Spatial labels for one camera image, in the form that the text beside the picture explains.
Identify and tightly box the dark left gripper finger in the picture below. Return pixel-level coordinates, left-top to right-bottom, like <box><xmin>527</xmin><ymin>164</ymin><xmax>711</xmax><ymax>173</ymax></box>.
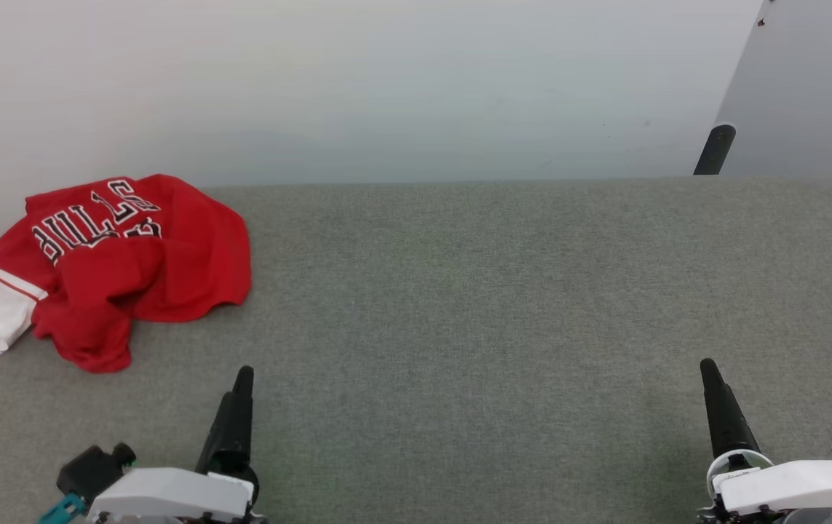
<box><xmin>196</xmin><ymin>366</ymin><xmax>255</xmax><ymax>471</ymax></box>

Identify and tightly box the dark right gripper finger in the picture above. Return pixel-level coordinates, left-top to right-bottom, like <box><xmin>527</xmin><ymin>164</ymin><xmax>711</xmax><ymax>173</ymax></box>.
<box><xmin>700</xmin><ymin>358</ymin><xmax>761</xmax><ymax>459</ymax></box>

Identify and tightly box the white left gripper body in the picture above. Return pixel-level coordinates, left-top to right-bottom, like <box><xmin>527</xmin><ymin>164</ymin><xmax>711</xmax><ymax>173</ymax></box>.
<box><xmin>87</xmin><ymin>451</ymin><xmax>269</xmax><ymax>524</ymax></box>

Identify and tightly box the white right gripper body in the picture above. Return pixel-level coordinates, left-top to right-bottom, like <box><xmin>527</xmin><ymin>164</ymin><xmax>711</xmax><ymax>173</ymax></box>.
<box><xmin>698</xmin><ymin>449</ymin><xmax>832</xmax><ymax>524</ymax></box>

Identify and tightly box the red Bulls basketball jersey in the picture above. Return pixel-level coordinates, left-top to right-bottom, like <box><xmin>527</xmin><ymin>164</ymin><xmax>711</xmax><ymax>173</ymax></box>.
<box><xmin>0</xmin><ymin>173</ymin><xmax>253</xmax><ymax>379</ymax></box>

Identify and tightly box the grey fabric sofa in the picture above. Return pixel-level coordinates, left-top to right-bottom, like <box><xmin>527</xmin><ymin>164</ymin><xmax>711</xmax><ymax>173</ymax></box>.
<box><xmin>0</xmin><ymin>176</ymin><xmax>832</xmax><ymax>524</ymax></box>

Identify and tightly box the black round pole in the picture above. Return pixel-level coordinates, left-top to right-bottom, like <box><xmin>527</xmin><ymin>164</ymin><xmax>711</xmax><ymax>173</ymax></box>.
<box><xmin>693</xmin><ymin>124</ymin><xmax>737</xmax><ymax>176</ymax></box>

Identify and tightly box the grey flat panel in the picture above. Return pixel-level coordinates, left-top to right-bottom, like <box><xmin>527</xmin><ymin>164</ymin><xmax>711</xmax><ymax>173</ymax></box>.
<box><xmin>713</xmin><ymin>0</ymin><xmax>832</xmax><ymax>194</ymax></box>

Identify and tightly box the teal left camera connector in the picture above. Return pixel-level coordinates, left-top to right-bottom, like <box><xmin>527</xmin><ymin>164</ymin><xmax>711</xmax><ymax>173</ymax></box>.
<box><xmin>39</xmin><ymin>493</ymin><xmax>88</xmax><ymax>524</ymax></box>

